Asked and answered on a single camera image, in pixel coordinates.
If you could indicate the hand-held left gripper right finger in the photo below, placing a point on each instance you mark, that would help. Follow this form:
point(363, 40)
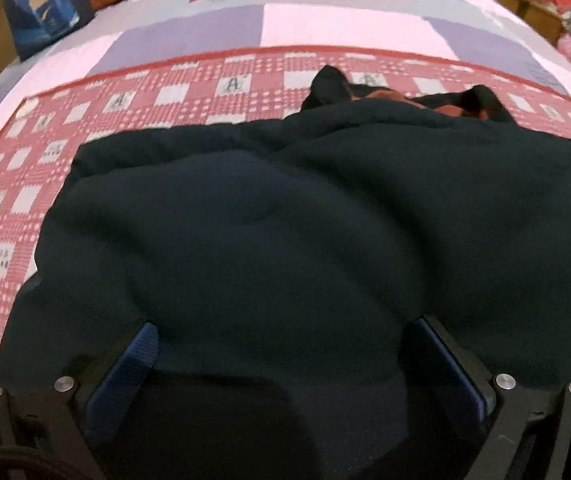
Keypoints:
point(445, 375)

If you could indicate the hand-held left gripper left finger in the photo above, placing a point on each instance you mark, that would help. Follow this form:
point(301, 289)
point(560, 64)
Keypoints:
point(125, 375)

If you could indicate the dark navy jacket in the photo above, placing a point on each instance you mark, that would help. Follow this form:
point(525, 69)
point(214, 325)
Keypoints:
point(285, 220)

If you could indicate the red checked mat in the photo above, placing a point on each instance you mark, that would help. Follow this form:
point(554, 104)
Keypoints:
point(165, 95)

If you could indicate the purple checked bed quilt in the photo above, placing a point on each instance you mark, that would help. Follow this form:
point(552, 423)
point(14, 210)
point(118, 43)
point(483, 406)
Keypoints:
point(340, 20)

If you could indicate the wooden bedside cabinet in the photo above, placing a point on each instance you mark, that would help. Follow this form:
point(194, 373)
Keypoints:
point(535, 12)

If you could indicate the blue printed bag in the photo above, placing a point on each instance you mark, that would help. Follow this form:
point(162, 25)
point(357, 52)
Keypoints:
point(40, 5)

